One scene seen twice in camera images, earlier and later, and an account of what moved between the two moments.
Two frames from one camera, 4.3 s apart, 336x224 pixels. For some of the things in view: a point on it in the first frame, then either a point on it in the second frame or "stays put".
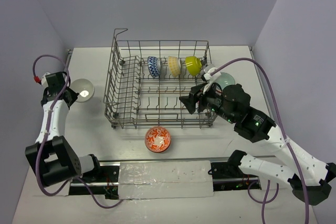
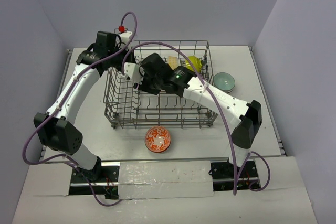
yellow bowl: [193, 65] stays put
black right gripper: [189, 101] → [143, 86]
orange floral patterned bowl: [158, 139] stays put
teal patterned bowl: [225, 79] stays put
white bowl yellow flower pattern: [175, 64] stays put
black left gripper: [70, 95] → [128, 56]
